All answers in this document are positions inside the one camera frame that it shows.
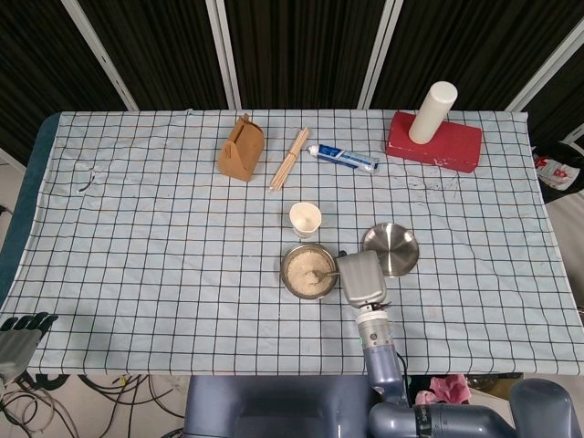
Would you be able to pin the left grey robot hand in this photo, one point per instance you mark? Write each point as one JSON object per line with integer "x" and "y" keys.
{"x": 13, "y": 347}

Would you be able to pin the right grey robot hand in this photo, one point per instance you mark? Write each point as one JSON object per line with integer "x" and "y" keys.
{"x": 362, "y": 278}

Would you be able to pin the metal spoon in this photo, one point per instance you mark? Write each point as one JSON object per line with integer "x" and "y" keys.
{"x": 326, "y": 274}

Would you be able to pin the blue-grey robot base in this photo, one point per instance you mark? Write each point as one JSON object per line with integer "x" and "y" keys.
{"x": 283, "y": 406}

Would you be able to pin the white paper cup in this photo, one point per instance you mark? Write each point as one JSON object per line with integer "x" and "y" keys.
{"x": 305, "y": 219}

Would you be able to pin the steel plate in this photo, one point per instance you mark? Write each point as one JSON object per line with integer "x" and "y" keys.
{"x": 394, "y": 246}

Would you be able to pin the steel bowl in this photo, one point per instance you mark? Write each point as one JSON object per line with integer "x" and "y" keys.
{"x": 284, "y": 274}

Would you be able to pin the blue white toothpaste tube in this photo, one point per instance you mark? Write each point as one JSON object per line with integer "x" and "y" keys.
{"x": 344, "y": 158}

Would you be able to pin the pink cloth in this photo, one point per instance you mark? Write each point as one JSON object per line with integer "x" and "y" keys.
{"x": 445, "y": 388}

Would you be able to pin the bundle of wooden sticks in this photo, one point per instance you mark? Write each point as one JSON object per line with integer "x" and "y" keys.
{"x": 288, "y": 159}

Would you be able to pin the red block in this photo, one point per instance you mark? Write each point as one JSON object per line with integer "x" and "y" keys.
{"x": 449, "y": 146}

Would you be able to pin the blue checkered tablecloth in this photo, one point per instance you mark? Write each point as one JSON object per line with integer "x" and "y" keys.
{"x": 159, "y": 274}

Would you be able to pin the brown paper gable box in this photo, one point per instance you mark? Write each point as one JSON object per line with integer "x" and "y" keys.
{"x": 242, "y": 153}

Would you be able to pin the white cylinder bottle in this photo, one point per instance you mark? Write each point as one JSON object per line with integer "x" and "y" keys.
{"x": 431, "y": 114}

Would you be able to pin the white partition post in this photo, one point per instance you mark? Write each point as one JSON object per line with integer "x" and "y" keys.
{"x": 378, "y": 59}
{"x": 547, "y": 68}
{"x": 102, "y": 59}
{"x": 224, "y": 59}

